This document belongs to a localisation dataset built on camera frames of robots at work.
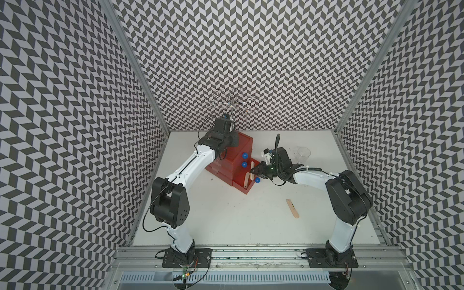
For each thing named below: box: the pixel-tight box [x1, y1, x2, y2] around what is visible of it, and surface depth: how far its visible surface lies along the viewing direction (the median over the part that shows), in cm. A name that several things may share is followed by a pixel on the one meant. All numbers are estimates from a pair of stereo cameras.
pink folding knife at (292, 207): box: [285, 198, 300, 219], surface depth 89 cm
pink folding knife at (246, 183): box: [243, 172, 251, 190], surface depth 96 cm
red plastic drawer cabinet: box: [205, 132, 260, 194], surface depth 91 cm
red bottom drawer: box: [232, 157, 261, 195], surface depth 93 cm
